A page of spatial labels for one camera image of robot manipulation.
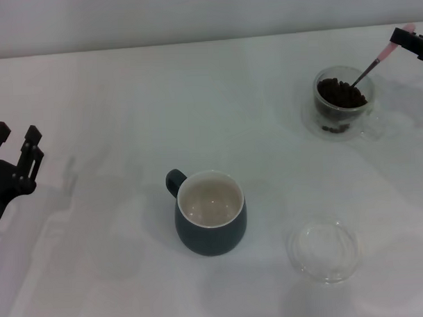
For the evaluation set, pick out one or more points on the clear double-walled glass cup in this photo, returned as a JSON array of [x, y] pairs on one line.
[[369, 90]]

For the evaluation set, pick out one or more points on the clear glass saucer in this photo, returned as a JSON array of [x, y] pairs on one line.
[[309, 120]]

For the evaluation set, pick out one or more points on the small clear glass bowl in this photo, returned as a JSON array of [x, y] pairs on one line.
[[322, 252]]

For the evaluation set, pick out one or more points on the coffee bean pile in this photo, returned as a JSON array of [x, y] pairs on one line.
[[338, 93]]

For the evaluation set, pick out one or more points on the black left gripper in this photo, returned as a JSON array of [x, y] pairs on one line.
[[2, 183]]

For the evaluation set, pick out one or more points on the dark teal ceramic mug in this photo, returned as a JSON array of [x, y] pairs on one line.
[[214, 242]]

